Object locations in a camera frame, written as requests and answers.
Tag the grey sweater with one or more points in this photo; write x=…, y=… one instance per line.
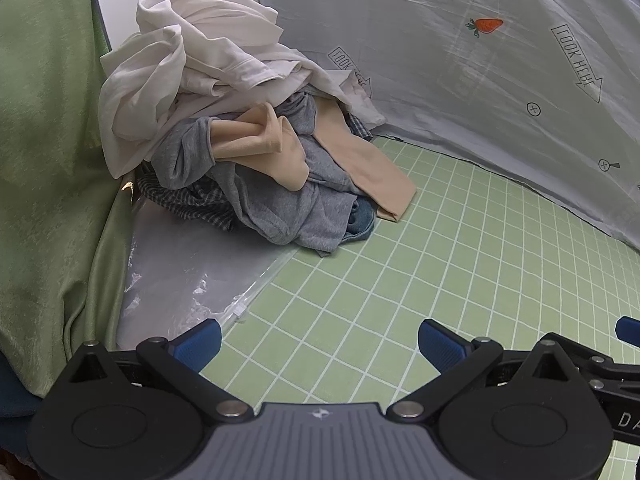
x=270, y=200

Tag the beige garment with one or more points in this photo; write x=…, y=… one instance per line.
x=350, y=165

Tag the dark blue cloth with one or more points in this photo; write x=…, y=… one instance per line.
x=17, y=395

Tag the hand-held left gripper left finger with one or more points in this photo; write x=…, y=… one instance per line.
x=200, y=344

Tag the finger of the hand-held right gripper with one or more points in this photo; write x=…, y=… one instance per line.
x=629, y=329

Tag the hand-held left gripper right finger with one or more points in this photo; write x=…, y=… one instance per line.
x=440, y=346

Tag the dark checked shirt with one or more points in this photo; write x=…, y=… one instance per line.
x=185, y=200

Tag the green grid mat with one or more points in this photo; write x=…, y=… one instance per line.
x=400, y=270

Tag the green curtain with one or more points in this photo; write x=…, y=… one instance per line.
x=45, y=160

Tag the blue denim garment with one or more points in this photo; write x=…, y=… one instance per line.
x=361, y=222

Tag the white carrot print sheet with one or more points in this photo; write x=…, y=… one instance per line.
x=450, y=90

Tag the white shirt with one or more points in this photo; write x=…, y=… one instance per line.
x=225, y=35

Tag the clear plastic bag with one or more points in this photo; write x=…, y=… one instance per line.
x=185, y=270

